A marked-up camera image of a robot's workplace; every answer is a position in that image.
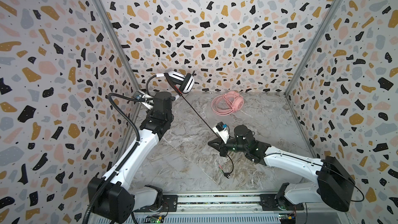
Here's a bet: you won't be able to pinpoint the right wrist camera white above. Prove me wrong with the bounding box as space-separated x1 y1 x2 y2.
213 122 230 144

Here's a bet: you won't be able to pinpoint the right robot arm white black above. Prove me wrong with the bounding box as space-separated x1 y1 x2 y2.
208 122 355 212

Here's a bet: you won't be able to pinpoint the green circuit board left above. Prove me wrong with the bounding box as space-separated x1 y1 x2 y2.
144 215 164 224

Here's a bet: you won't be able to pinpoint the black braided headphone cable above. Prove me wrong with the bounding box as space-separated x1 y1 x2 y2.
164 72 234 179

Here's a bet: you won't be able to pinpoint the white black headphones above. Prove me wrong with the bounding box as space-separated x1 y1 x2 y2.
146 71 194 96

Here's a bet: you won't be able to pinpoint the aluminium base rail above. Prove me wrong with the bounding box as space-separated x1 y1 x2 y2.
125 191 355 224

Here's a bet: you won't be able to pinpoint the pink headphones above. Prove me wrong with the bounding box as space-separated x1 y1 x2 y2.
211 91 245 116

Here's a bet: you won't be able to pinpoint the circuit board right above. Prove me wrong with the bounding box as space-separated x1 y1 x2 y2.
278 214 296 224

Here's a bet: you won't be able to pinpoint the right aluminium corner post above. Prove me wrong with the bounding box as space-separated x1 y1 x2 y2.
284 0 343 98

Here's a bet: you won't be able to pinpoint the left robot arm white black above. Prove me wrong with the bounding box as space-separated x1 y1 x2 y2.
83 92 175 224

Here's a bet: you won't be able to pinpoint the black corrugated cable conduit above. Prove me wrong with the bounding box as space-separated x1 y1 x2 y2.
81 92 154 224

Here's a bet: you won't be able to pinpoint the aluminium corner post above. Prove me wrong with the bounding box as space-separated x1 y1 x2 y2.
92 0 140 91
284 0 343 98

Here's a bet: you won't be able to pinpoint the left aluminium corner post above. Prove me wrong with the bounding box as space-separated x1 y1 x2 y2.
92 0 140 91

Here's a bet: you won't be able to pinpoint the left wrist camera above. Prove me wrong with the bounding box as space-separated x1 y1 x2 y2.
133 90 153 103

